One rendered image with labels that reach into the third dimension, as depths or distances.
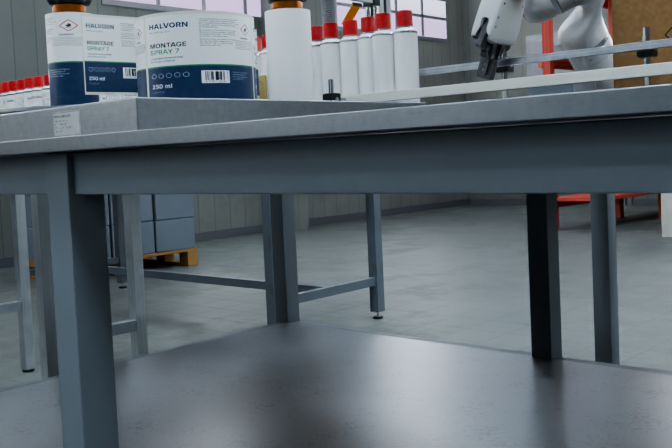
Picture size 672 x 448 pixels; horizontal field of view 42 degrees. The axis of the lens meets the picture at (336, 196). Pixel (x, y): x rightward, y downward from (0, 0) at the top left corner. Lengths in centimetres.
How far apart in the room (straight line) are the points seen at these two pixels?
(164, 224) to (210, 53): 506
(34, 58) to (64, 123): 624
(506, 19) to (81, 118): 83
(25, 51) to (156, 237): 207
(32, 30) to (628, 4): 630
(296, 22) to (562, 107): 102
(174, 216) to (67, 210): 519
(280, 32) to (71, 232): 60
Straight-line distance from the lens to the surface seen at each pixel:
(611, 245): 297
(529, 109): 73
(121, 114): 125
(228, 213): 875
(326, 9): 215
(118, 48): 170
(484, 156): 80
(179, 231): 652
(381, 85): 188
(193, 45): 141
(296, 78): 166
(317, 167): 93
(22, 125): 149
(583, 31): 233
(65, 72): 167
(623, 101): 69
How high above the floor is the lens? 79
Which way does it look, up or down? 3 degrees down
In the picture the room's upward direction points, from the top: 3 degrees counter-clockwise
